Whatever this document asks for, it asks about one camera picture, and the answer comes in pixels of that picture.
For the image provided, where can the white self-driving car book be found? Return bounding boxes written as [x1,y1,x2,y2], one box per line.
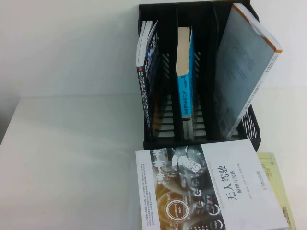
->
[135,139,288,230]

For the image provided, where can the blue book tan pages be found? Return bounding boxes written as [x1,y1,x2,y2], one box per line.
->
[176,26,195,142]

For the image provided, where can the yellow mechanical devices book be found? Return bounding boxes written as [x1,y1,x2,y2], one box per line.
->
[256,152,297,230]

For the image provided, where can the black spine robotics book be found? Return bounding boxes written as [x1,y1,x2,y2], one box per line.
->
[135,20,161,142]

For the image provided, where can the black plastic book stand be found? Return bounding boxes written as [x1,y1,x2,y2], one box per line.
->
[138,0,262,153]

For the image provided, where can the grey cover orange-edged book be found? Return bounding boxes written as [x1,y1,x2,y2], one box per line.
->
[214,3,283,139]

